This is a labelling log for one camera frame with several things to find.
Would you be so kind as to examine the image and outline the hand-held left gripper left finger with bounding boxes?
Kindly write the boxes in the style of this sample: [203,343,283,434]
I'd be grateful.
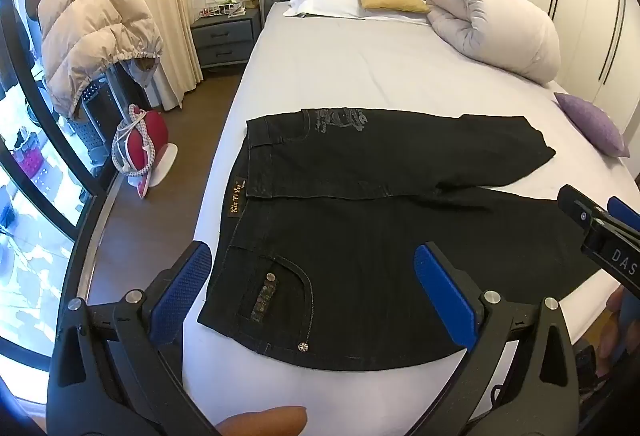
[46,240,221,436]

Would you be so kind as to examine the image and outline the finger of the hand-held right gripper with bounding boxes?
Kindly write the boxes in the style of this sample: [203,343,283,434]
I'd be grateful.
[606,197,640,234]
[558,185,608,231]

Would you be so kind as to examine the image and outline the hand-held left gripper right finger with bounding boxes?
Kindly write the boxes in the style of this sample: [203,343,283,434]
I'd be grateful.
[413,242,596,436]

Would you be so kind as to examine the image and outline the black denim pants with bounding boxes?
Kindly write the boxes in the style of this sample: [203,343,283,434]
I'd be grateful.
[197,107,603,372]

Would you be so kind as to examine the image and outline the person's right hand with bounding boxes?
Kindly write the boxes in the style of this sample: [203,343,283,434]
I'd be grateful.
[606,287,640,364]

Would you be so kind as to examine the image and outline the purple cushion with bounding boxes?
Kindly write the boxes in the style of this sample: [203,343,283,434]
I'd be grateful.
[553,92,631,159]

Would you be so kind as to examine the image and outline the red steam iron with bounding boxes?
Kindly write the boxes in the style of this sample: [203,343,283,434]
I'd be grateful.
[112,104,180,199]

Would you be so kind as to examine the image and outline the grey metal chair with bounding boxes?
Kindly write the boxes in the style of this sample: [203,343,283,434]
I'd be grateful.
[70,63,132,167]

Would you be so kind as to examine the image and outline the white folded duvet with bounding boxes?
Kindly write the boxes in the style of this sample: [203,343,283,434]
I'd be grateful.
[426,0,562,84]

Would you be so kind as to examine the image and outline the grey nightstand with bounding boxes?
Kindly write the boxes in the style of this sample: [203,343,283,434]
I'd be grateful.
[190,8,263,69]

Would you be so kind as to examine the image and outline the bed with white sheet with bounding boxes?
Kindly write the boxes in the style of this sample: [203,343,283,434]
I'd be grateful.
[181,0,640,436]

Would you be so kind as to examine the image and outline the beige puffer jacket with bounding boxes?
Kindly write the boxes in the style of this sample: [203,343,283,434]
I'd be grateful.
[37,0,165,117]

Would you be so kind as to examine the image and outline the white pillow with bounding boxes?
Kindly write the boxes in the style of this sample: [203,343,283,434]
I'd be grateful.
[282,0,431,24]

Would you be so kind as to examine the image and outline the black window frame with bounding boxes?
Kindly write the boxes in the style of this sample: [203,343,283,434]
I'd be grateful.
[0,0,123,417]

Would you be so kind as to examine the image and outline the white wire basket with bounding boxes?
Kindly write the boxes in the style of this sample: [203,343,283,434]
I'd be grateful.
[192,0,247,19]

